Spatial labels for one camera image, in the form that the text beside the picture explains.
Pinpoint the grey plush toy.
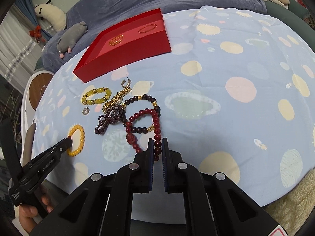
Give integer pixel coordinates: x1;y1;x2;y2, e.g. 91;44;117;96
57;21;88;59

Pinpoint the dark brown gold bead bracelet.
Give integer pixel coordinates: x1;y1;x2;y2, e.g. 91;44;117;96
121;94;161;134

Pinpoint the sheer white curtain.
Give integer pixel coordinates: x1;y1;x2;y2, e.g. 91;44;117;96
1;5;44;92

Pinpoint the gold bead bracelet in box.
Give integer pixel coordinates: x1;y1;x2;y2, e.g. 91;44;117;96
108;35;125;47

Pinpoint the red ribbon bow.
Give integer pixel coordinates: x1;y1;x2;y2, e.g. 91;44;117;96
29;25;46;43

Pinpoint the orange yellow bead bracelet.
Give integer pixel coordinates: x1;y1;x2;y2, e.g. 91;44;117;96
66;124;86;157

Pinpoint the light blue patterned bedsheet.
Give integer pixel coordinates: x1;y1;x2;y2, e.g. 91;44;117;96
32;6;314;205

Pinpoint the silver hoop earring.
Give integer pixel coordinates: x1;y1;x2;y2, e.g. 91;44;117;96
121;78;131;88

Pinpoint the purple garnet bead strand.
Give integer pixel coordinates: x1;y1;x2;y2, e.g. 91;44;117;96
94;104;124;135

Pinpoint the yellow green jade bracelet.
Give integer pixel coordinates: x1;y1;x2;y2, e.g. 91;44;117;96
81;86;112;106

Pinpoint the cream fluffy rug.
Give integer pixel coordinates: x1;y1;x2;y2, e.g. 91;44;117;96
264;169;315;235

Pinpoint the thin red bracelet in box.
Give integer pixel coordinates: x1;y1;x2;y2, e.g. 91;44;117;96
138;23;158;34

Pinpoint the left hand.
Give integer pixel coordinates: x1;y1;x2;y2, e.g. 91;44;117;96
18;185;54;234

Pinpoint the dark red bead bracelet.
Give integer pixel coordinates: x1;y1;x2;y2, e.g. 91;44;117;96
124;108;163;162

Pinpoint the white plush toy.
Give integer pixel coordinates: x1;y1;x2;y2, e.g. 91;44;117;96
34;0;66;32

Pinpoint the red jewelry box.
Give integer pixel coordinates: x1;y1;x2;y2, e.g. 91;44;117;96
73;9;171;83

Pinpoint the gold metal watch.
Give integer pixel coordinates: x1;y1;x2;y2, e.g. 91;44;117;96
102;85;131;114

